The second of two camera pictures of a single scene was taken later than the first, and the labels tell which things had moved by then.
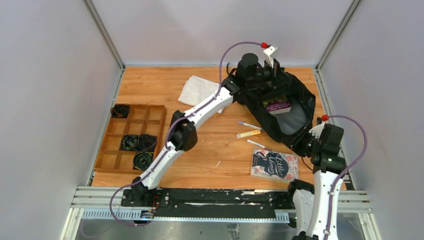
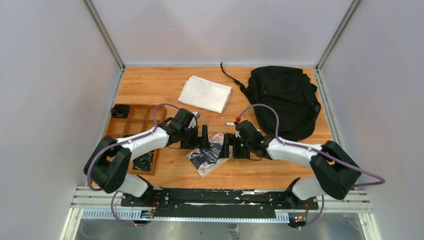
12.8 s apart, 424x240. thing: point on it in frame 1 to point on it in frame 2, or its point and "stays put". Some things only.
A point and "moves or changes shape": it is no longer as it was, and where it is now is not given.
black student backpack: [285, 111] moves or changes shape
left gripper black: [276, 81] to [197, 137]
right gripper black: [297, 143] to [231, 139]
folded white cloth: [198, 90] stays put
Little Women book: [274, 165] to [206, 160]
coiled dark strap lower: [142, 160] stays put
